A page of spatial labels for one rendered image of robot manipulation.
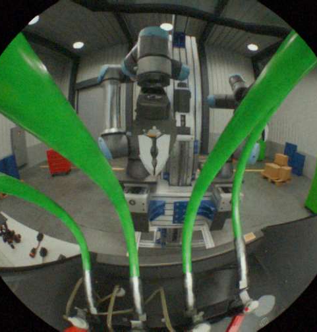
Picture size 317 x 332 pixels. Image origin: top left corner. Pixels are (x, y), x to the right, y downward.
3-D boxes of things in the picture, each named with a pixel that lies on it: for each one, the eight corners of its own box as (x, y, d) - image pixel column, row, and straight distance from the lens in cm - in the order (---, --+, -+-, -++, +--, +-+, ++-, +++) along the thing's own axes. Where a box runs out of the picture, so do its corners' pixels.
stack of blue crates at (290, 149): (281, 166, 708) (285, 141, 696) (285, 166, 747) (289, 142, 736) (297, 176, 643) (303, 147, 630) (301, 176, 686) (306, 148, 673)
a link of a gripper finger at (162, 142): (165, 167, 34) (165, 131, 32) (169, 176, 28) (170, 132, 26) (153, 168, 34) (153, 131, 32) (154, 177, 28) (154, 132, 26)
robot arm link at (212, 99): (232, 92, 113) (204, 90, 67) (245, 93, 110) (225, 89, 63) (234, 107, 113) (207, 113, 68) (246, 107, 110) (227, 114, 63)
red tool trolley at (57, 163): (51, 178, 454) (45, 151, 437) (55, 172, 494) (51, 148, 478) (69, 175, 428) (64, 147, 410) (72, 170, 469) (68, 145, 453)
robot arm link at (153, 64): (174, 56, 29) (132, 56, 29) (174, 75, 27) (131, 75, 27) (168, 70, 36) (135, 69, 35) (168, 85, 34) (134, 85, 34)
